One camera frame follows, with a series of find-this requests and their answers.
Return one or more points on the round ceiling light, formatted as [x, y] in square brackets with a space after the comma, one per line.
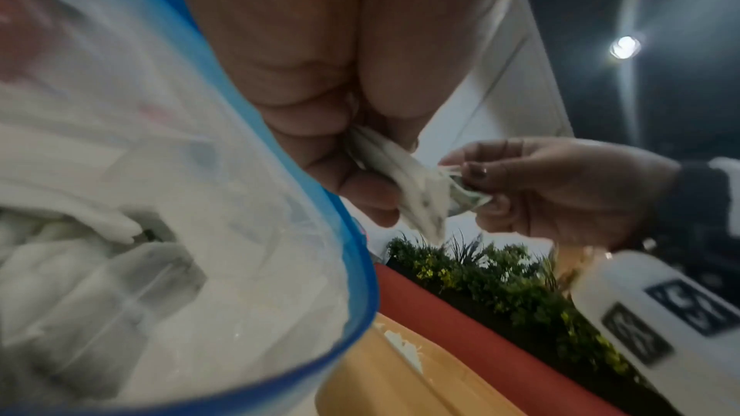
[624, 46]

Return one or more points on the person's left hand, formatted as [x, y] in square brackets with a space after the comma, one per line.
[347, 17]

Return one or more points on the green leafy plant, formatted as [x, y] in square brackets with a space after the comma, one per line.
[491, 277]

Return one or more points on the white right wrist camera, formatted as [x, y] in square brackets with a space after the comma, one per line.
[636, 313]

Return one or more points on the white sachets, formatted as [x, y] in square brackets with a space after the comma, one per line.
[87, 245]

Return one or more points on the yellow tray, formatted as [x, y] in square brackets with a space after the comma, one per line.
[376, 382]

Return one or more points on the person's right hand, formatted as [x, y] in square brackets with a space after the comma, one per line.
[578, 190]

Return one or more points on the rows of green-tagged tea bags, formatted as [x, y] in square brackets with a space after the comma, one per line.
[404, 345]

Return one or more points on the clear zip bag blue seal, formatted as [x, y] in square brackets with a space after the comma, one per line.
[173, 176]

